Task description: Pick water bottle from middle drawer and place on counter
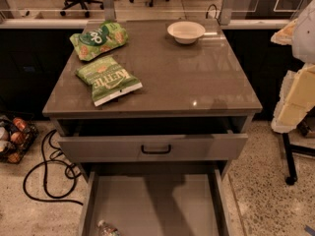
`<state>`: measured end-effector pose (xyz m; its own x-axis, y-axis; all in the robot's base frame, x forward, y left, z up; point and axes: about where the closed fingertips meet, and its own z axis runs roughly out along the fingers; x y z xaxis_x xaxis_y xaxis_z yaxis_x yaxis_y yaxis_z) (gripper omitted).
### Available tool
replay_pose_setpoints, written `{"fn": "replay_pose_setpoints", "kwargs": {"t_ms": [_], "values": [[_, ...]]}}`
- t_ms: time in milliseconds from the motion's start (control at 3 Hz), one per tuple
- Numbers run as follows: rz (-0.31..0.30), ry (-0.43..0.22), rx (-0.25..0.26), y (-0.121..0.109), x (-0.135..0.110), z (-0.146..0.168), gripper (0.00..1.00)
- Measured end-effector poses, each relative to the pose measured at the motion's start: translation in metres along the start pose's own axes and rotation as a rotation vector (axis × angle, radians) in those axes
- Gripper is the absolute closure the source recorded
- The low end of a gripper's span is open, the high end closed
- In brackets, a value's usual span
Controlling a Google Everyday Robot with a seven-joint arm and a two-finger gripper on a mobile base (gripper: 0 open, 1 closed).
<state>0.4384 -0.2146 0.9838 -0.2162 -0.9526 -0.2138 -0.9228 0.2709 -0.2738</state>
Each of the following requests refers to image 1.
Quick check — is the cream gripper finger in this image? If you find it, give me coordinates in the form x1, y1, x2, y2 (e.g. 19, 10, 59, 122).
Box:
271, 19, 297, 45
271, 63, 315, 134

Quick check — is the grey drawer cabinet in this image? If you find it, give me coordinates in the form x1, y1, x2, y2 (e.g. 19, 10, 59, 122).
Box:
41, 19, 264, 236

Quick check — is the grey middle drawer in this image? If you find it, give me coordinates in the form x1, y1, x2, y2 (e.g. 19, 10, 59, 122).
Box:
78, 169, 235, 236

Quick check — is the green kettle chips bag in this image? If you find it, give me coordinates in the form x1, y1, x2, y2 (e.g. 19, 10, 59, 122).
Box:
76, 56, 143, 106

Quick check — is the grey drawer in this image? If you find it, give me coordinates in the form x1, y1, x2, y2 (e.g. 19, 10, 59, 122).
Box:
78, 169, 235, 236
57, 116, 249, 164

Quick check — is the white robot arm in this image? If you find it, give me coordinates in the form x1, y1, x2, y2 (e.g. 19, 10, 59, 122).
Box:
271, 0, 315, 134

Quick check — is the black wire basket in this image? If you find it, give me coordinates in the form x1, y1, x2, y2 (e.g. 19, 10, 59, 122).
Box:
0, 115, 38, 164

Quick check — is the black stand leg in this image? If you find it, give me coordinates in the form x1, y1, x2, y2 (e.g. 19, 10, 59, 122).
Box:
282, 133, 315, 186

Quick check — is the clear plastic water bottle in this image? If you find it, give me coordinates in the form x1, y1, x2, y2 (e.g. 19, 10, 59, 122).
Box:
97, 220, 121, 236

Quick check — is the white bowl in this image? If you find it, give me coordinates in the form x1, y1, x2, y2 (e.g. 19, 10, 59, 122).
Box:
167, 21, 206, 44

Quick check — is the black top drawer handle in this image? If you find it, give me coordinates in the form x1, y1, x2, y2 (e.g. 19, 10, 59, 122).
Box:
141, 145, 172, 155

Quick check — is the green snack bag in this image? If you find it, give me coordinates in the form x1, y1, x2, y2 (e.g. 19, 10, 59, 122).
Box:
70, 21, 129, 61

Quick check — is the grey top drawer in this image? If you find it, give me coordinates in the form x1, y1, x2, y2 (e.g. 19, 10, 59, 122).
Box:
57, 116, 249, 164

